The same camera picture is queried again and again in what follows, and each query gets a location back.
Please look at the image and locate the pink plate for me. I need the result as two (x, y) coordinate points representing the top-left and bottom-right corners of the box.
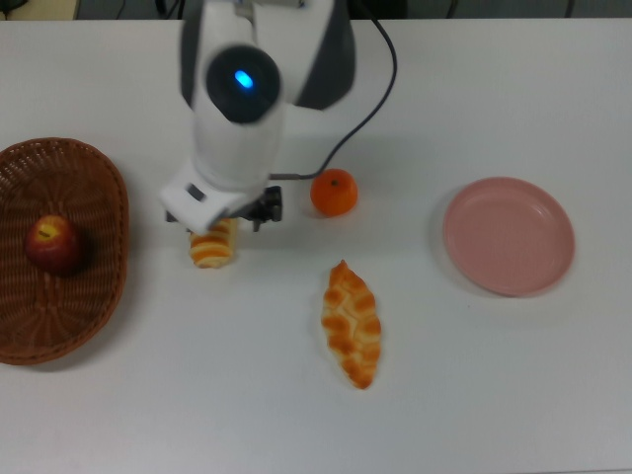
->
(442, 176), (577, 297)

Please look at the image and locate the orange tangerine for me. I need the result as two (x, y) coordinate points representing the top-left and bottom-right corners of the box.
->
(309, 168), (358, 217)

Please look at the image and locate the braided golden bread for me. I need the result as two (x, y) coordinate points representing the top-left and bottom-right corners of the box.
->
(320, 259), (382, 391)

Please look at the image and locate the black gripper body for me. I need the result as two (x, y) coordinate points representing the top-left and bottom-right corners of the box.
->
(227, 196), (253, 221)

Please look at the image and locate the striped ridged bread roll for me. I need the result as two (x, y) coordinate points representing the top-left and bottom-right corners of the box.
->
(189, 216), (241, 271)

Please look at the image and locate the red apple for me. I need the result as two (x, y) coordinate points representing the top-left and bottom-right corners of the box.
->
(25, 214), (83, 276)

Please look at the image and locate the brown woven basket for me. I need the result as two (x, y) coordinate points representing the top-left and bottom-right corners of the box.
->
(0, 136), (130, 366)

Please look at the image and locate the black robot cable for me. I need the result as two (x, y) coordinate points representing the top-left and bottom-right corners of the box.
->
(273, 18), (399, 181)

